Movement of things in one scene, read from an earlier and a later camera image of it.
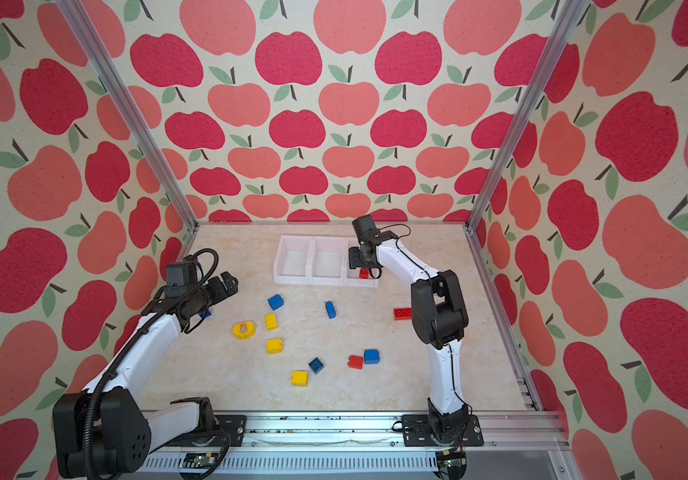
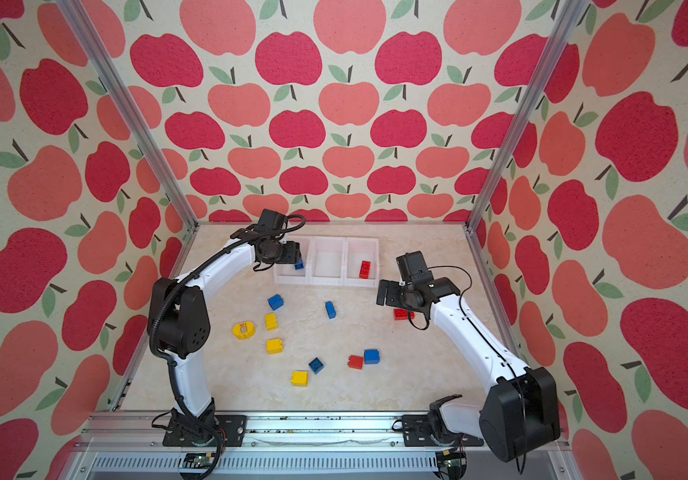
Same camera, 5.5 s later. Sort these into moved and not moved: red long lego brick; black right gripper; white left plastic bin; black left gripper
Moved: black right gripper; black left gripper
Not moved: white left plastic bin; red long lego brick
